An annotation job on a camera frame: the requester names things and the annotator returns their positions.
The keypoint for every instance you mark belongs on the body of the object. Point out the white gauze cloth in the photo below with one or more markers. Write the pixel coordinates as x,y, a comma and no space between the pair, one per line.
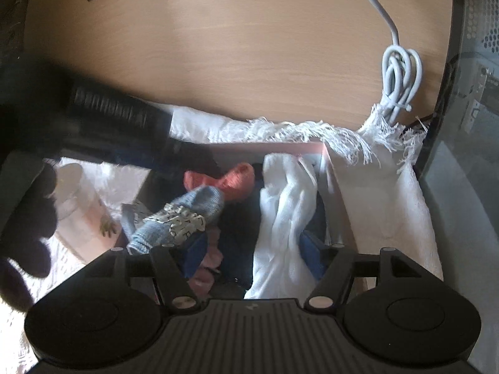
280,222

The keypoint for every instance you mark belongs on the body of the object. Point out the pink cardboard box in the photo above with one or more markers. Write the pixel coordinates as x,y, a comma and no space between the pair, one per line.
343,202

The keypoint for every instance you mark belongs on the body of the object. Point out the white fringed woven cloth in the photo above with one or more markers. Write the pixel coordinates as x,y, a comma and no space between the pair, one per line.
405,210

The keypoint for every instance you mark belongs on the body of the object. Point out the orange knitted sock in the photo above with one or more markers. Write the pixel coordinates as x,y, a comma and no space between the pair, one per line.
234,181

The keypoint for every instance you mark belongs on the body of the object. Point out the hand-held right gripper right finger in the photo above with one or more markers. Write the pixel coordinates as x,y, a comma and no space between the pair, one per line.
314,251

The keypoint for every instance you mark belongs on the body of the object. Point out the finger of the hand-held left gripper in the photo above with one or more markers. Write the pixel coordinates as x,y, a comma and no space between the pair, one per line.
175,156

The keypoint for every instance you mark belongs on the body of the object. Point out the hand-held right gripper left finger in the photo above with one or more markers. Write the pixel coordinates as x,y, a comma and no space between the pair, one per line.
195,251

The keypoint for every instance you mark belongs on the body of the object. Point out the navy blue cloth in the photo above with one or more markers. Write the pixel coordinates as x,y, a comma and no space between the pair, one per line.
237,237

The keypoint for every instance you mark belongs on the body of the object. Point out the black glass-sided computer case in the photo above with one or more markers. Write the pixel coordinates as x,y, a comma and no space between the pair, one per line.
467,124

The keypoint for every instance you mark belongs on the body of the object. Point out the grey-blue knitted sock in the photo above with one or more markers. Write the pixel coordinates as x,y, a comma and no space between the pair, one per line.
202,200

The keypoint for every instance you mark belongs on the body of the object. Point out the pink cloth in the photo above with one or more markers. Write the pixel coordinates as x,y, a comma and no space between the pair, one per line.
210,257

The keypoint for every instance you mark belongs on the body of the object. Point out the person's left hand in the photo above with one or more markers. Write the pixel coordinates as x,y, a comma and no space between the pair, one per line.
35,222

